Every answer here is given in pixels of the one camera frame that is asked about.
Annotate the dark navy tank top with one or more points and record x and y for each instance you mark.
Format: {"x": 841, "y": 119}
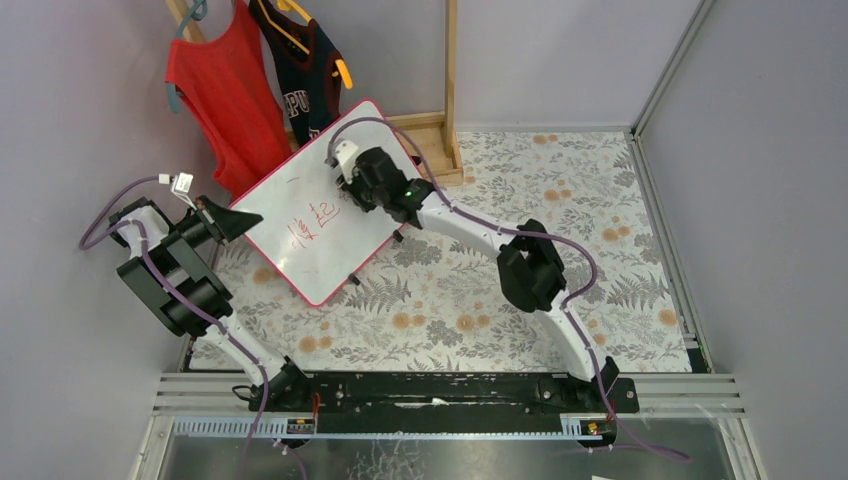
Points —
{"x": 310, "y": 96}

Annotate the floral patterned table mat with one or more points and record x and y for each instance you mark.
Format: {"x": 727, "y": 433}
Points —
{"x": 431, "y": 303}

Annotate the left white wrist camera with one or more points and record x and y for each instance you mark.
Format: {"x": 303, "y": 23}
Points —
{"x": 179, "y": 184}

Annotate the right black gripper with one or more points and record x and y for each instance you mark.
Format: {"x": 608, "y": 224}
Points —
{"x": 361, "y": 177}

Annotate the wooden clothes rack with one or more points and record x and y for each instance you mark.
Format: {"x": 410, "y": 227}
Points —
{"x": 433, "y": 132}

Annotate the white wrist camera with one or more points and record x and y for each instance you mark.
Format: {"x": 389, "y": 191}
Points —
{"x": 179, "y": 184}
{"x": 343, "y": 156}

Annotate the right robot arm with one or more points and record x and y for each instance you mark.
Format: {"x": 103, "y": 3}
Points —
{"x": 530, "y": 269}

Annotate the red tank top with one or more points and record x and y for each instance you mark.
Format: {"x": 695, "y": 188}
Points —
{"x": 223, "y": 83}

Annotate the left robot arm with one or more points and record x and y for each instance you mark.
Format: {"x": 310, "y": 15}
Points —
{"x": 177, "y": 285}

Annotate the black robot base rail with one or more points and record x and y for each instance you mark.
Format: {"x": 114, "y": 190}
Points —
{"x": 443, "y": 403}

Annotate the teal clothes hanger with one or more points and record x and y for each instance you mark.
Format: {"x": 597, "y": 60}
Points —
{"x": 175, "y": 93}

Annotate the pink-framed whiteboard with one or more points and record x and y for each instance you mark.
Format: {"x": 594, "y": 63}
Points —
{"x": 311, "y": 232}

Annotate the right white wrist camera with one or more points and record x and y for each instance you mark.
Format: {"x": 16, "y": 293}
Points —
{"x": 343, "y": 156}

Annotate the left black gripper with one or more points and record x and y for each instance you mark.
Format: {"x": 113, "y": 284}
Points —
{"x": 214, "y": 219}

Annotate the yellow clothes hanger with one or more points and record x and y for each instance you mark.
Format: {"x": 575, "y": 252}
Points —
{"x": 340, "y": 69}

